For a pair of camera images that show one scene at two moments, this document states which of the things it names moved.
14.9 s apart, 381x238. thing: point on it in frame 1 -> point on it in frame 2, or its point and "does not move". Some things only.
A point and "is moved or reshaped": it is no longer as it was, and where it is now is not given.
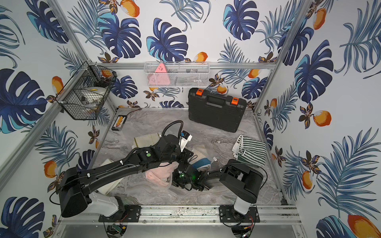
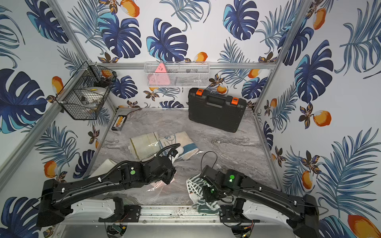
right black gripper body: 177,179 -> 211,193
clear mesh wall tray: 177,74 does not move
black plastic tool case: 223,112 does not move
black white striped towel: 250,151 -> 195,187
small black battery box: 120,120 does not move
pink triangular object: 160,77 does not move
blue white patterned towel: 203,165 is moved or reshaped
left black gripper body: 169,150 -> 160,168
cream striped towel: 146,141 does not move
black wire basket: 82,96 does not move
